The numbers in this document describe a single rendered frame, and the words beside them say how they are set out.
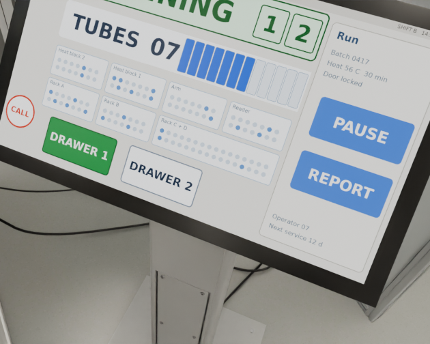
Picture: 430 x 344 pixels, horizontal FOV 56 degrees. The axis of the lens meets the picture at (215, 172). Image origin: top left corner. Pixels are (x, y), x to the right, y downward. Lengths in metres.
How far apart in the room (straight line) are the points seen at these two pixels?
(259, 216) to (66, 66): 0.29
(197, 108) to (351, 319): 1.26
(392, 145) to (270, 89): 0.14
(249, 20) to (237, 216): 0.22
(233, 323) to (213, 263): 0.73
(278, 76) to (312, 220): 0.16
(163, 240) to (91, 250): 0.90
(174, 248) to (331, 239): 0.36
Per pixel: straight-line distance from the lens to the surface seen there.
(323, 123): 0.45
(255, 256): 0.47
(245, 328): 1.45
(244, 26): 0.47
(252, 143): 0.45
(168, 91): 0.48
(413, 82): 0.47
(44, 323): 1.52
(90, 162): 0.51
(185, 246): 0.72
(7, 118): 0.58
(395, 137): 0.46
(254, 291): 1.55
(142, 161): 0.48
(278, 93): 0.45
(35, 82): 0.56
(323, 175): 0.45
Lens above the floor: 1.36
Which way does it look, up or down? 47 degrees down
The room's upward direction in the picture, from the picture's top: 9 degrees clockwise
